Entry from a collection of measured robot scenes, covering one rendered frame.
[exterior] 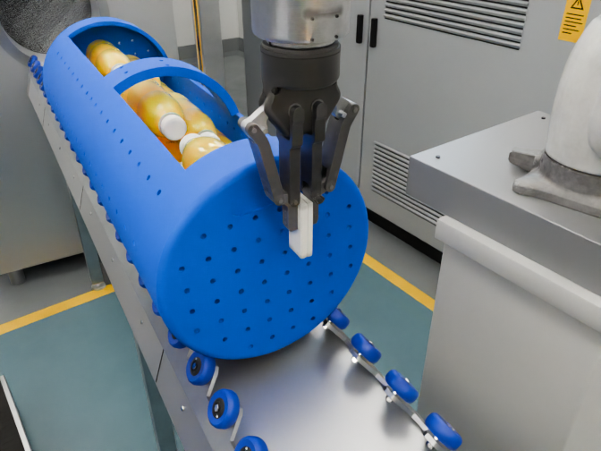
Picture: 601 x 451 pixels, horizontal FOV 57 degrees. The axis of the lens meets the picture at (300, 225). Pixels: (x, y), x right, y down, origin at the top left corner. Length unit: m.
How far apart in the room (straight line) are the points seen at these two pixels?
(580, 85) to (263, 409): 0.60
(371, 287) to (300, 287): 1.73
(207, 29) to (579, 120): 1.08
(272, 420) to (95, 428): 1.33
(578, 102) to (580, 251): 0.21
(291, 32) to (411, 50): 1.90
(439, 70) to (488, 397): 1.49
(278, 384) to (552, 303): 0.42
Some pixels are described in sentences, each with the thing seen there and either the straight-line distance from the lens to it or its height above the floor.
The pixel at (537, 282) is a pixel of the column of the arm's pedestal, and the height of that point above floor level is 0.98.
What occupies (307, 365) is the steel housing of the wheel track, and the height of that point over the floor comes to 0.93.
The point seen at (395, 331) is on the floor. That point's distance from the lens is 2.22.
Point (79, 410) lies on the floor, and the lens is 2.07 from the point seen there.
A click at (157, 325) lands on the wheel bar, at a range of 0.87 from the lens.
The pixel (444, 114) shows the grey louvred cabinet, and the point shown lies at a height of 0.71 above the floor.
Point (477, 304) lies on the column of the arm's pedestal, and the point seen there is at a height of 0.87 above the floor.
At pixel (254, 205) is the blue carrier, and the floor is 1.18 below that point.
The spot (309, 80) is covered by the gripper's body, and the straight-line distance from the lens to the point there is 0.51.
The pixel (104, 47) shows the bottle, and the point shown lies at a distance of 1.31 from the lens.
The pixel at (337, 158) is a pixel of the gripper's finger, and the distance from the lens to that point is 0.59.
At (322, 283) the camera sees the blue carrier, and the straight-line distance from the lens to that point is 0.72.
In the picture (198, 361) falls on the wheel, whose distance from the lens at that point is 0.73.
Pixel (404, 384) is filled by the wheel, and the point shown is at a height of 0.98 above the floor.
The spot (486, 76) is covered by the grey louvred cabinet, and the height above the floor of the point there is 0.90.
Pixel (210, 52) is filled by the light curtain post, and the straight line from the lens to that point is 1.66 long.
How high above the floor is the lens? 1.48
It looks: 32 degrees down
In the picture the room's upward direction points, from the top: straight up
